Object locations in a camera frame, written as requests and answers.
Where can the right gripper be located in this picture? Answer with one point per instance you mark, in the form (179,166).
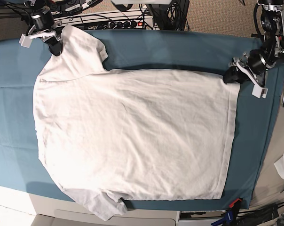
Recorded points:
(43,26)

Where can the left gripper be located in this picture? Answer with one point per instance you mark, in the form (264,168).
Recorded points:
(250,67)

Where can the white T-shirt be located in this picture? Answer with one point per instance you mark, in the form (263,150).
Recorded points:
(109,136)

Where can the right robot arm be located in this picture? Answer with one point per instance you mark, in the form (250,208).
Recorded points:
(38,5)

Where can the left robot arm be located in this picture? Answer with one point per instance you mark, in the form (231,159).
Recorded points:
(268,16)

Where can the white power strip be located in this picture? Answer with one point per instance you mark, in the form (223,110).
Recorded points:
(133,24)

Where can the teal table cloth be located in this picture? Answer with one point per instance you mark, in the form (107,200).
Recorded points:
(20,168)

